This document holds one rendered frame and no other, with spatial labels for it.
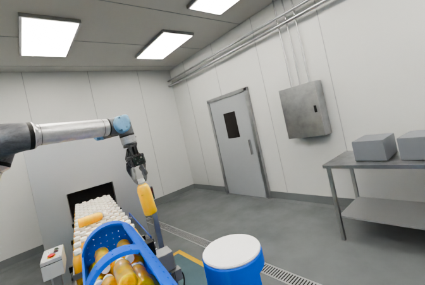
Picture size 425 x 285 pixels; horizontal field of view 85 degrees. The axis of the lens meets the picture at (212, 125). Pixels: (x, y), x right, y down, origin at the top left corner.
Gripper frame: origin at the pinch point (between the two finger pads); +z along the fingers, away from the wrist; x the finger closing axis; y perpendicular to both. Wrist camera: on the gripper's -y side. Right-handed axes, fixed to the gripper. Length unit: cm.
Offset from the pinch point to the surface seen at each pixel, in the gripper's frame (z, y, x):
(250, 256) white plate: 42, 45, 22
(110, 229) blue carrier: 21.2, -16.3, -18.9
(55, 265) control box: 31, -37, -47
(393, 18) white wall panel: -67, 41, 320
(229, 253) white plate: 41, 36, 18
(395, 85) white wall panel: 10, 29, 312
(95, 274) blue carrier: 19.8, 28.5, -32.8
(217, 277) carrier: 45, 38, 7
